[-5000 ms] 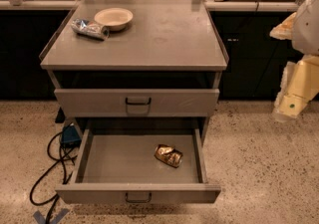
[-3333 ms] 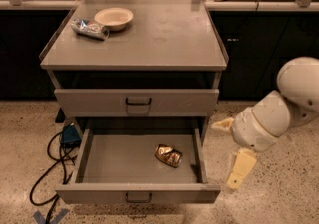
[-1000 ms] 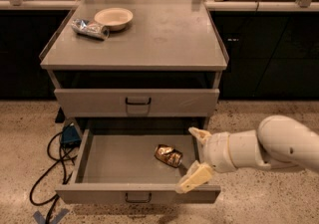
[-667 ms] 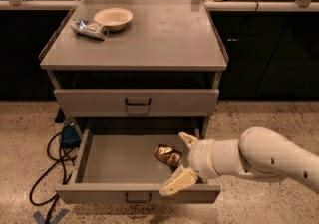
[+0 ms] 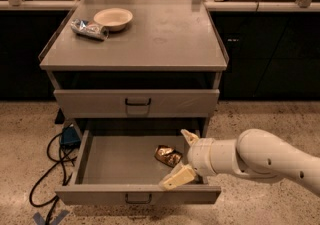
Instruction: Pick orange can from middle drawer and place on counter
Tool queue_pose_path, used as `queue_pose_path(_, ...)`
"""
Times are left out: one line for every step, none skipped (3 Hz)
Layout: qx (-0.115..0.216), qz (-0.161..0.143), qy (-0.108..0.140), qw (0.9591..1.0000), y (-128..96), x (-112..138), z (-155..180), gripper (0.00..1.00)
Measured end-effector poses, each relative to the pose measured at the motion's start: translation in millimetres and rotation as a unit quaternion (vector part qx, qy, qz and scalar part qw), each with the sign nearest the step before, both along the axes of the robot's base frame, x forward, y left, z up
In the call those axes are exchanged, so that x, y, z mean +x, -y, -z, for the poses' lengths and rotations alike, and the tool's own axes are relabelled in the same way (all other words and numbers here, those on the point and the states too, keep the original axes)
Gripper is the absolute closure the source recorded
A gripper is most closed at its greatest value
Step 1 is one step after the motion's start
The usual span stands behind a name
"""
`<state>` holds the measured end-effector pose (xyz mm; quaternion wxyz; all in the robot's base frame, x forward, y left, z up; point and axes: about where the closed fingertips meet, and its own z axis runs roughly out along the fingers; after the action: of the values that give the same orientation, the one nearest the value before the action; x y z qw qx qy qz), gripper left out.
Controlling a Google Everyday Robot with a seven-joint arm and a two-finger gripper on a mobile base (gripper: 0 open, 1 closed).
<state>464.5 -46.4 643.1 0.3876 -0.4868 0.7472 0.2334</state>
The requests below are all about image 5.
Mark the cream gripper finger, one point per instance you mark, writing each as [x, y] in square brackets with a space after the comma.
[180, 175]
[190, 137]

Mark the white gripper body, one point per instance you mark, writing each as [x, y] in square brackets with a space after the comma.
[199, 157]

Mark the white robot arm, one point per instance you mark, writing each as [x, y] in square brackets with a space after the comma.
[254, 155]

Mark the closed grey upper drawer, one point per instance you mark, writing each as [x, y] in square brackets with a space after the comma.
[111, 103]

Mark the open grey middle drawer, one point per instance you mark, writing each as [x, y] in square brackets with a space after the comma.
[108, 167]

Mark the grey drawer cabinet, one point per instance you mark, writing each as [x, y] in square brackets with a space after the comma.
[168, 45]

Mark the crushed blue silver can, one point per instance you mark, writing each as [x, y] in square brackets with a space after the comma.
[89, 29]

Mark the blue power box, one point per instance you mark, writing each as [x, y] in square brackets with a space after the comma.
[69, 138]

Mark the white bowl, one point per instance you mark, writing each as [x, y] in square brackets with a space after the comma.
[115, 19]

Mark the black upper drawer handle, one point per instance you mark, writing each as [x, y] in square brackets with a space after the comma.
[137, 102]

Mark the black drawer handle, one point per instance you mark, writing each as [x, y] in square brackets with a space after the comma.
[137, 102]
[138, 198]

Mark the black lower drawer handle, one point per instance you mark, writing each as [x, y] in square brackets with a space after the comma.
[138, 198]

